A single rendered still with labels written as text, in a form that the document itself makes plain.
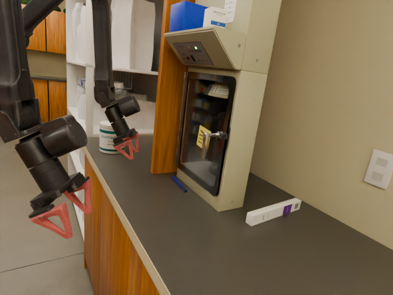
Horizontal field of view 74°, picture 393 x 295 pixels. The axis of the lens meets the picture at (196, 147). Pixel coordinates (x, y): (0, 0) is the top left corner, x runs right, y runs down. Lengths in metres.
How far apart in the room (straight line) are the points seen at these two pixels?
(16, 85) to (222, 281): 0.58
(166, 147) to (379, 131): 0.79
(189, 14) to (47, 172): 0.64
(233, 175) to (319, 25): 0.68
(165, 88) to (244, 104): 0.38
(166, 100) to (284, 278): 0.76
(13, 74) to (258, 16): 0.62
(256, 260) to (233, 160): 0.31
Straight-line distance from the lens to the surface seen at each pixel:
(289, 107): 1.23
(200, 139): 0.95
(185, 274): 0.67
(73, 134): 0.55
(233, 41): 0.79
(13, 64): 0.58
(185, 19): 0.93
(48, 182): 0.59
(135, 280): 0.95
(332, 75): 1.13
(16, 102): 0.57
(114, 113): 1.03
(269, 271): 0.74
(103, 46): 1.03
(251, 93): 0.85
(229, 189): 0.91
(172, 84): 1.10
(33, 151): 0.59
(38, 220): 0.59
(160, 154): 1.15
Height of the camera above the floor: 1.38
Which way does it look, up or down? 16 degrees down
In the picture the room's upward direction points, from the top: 7 degrees clockwise
